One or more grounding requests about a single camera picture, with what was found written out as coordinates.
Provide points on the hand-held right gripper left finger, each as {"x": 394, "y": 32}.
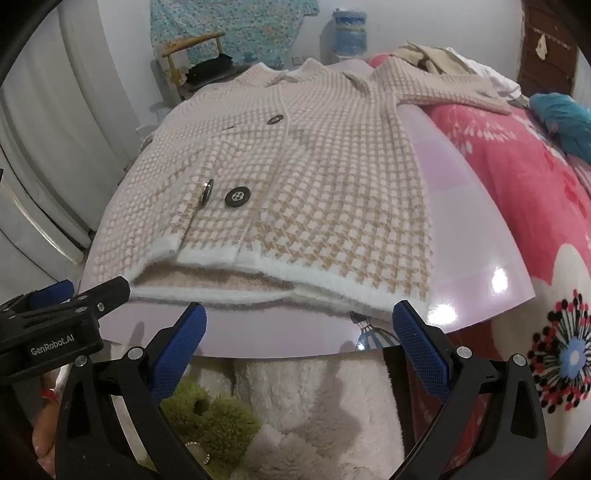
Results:
{"x": 178, "y": 353}

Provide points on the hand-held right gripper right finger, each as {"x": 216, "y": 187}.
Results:
{"x": 422, "y": 353}

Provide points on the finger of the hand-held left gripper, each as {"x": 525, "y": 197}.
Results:
{"x": 104, "y": 293}
{"x": 53, "y": 291}

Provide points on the beige checked knit coat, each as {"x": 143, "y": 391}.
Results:
{"x": 323, "y": 161}

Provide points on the person's left hand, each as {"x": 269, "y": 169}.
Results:
{"x": 44, "y": 424}

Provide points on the green plush toy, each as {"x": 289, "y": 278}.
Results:
{"x": 221, "y": 415}

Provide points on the white fleece blanket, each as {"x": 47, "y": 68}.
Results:
{"x": 323, "y": 415}

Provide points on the white curtain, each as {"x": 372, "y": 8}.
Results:
{"x": 46, "y": 138}

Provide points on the glossy pink printed mat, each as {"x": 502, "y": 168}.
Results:
{"x": 457, "y": 194}

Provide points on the red floral blanket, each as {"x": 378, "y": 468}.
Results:
{"x": 508, "y": 184}

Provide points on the black bag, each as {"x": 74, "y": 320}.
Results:
{"x": 212, "y": 64}

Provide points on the wooden chair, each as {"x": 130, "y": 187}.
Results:
{"x": 191, "y": 44}

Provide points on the teal blanket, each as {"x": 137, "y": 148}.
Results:
{"x": 554, "y": 115}

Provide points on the white cloth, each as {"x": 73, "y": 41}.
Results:
{"x": 503, "y": 85}

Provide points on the brown door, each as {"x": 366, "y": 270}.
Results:
{"x": 558, "y": 69}

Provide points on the pale cloth hanging on door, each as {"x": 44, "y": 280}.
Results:
{"x": 541, "y": 46}

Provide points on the teal patterned wall cloth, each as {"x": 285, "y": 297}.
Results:
{"x": 258, "y": 27}

